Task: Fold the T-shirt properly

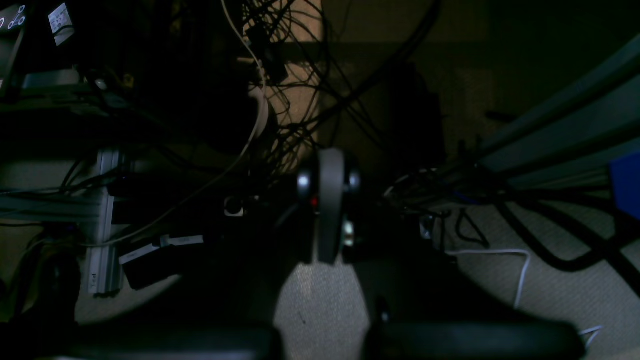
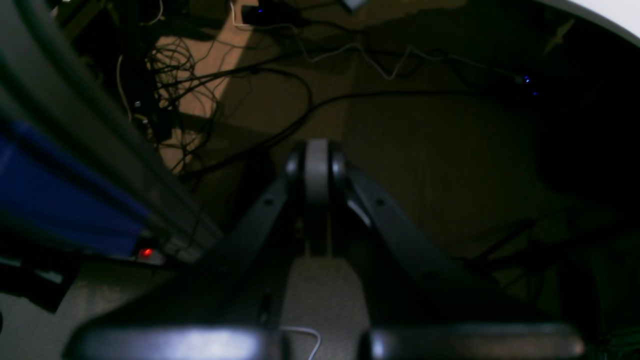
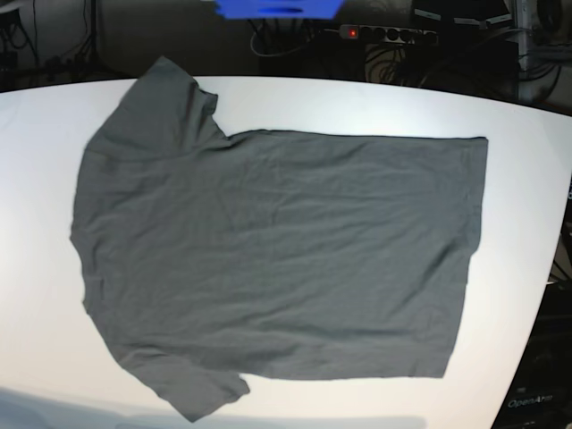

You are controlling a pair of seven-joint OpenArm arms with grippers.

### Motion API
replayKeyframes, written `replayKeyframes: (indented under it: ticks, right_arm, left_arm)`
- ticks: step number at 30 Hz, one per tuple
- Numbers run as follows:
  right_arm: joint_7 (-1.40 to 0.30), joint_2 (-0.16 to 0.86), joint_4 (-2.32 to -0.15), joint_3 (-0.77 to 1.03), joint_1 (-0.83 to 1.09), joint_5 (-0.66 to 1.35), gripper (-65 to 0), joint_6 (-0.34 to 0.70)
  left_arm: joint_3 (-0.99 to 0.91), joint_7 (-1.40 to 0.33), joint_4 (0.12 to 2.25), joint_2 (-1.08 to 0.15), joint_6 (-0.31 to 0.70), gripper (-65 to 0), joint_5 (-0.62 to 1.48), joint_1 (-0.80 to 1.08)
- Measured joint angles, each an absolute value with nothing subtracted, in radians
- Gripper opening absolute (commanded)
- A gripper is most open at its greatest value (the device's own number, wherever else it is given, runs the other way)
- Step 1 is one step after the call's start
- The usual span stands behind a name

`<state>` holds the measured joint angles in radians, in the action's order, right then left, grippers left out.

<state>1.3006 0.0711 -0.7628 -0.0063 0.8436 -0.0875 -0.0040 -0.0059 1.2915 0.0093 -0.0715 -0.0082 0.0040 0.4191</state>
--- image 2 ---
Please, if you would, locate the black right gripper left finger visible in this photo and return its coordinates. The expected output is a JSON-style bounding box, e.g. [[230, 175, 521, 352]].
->
[[65, 142, 309, 360]]

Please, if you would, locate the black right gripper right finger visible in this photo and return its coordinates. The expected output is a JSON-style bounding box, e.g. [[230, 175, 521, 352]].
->
[[322, 142, 586, 360]]

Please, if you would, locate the black floor cable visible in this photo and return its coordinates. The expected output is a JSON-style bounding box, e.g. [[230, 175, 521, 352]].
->
[[180, 65, 501, 181]]

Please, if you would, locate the black power strip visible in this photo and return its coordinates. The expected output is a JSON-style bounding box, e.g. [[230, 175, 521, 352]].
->
[[124, 238, 199, 266]]

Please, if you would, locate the blue plastic bin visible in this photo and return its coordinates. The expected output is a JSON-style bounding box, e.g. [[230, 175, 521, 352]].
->
[[0, 119, 150, 256]]

